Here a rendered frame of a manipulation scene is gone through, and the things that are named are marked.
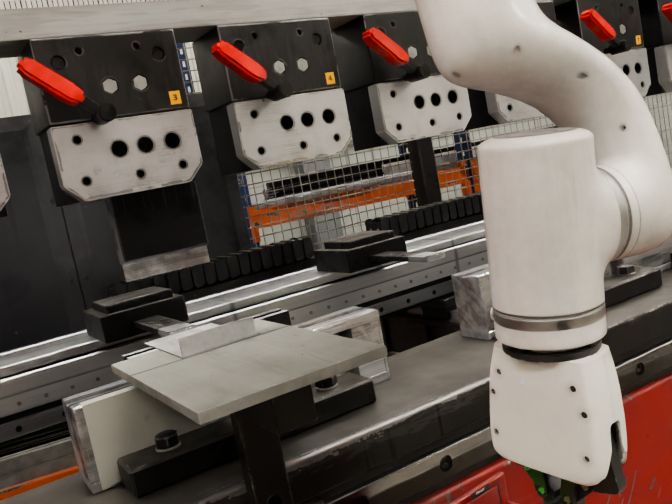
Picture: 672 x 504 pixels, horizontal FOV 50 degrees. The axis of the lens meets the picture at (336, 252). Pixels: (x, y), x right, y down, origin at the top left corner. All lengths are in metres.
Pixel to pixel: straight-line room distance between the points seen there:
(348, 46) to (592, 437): 0.61
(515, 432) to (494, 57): 0.29
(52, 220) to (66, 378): 0.35
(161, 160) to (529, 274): 0.43
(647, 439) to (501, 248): 0.66
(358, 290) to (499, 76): 0.72
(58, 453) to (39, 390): 1.55
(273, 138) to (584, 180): 0.42
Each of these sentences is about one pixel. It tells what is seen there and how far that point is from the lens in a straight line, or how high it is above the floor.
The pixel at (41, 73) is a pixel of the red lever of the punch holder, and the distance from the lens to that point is 0.75.
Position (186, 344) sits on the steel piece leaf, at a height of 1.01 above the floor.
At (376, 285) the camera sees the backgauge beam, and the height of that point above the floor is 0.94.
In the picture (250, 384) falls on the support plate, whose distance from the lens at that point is 0.62.
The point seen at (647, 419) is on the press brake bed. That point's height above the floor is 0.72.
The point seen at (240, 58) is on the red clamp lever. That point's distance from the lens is 0.82.
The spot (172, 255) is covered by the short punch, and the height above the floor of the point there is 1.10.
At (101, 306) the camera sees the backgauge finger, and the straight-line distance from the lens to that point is 1.06.
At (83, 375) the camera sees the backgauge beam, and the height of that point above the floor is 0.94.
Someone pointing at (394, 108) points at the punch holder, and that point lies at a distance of 0.96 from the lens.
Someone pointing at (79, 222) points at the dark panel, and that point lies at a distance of 1.34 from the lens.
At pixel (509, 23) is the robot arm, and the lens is 0.57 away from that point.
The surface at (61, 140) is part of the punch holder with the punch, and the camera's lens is 0.78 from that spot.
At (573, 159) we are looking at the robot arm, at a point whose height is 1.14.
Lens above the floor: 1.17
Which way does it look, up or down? 7 degrees down
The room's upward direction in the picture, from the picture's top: 11 degrees counter-clockwise
